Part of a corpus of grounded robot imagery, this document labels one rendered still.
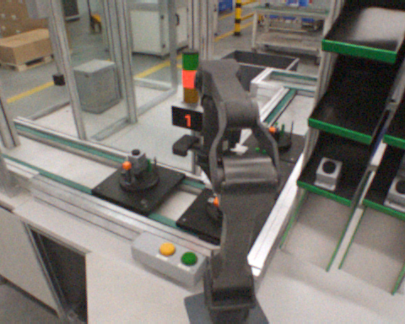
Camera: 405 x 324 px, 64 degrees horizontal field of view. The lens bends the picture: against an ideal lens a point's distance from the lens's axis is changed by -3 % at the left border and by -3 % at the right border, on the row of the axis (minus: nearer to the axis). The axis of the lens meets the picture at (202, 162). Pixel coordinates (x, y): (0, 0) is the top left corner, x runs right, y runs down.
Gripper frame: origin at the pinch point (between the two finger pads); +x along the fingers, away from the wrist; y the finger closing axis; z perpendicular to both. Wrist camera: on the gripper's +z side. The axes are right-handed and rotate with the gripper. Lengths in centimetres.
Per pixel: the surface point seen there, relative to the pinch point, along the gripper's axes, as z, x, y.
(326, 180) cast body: 11.8, 2.0, -21.8
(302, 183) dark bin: 11.9, 4.6, -16.7
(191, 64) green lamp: 29.5, -12.8, 22.7
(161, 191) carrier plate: 18.8, 28.4, 29.0
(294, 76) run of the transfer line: 165, 30, 21
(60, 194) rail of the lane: 2, 29, 60
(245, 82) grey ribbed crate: 204, 55, 70
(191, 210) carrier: 15.1, 28.4, 15.0
